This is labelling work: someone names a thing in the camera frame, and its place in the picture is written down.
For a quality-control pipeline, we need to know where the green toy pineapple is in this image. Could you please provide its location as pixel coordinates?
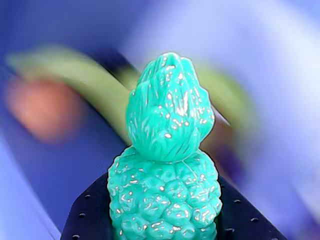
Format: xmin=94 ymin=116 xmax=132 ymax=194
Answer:
xmin=107 ymin=51 xmax=223 ymax=240

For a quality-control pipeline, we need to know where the long yellow toy banana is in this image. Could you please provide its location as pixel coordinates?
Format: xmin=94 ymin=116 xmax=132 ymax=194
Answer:
xmin=7 ymin=47 xmax=251 ymax=146

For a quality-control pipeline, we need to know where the orange red toy pomegranate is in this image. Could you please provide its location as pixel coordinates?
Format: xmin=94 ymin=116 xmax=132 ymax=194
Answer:
xmin=7 ymin=79 xmax=83 ymax=143

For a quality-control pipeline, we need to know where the black perforated gripper finger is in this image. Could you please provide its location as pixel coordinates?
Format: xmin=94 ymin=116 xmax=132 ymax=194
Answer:
xmin=61 ymin=172 xmax=115 ymax=240
xmin=216 ymin=176 xmax=288 ymax=240

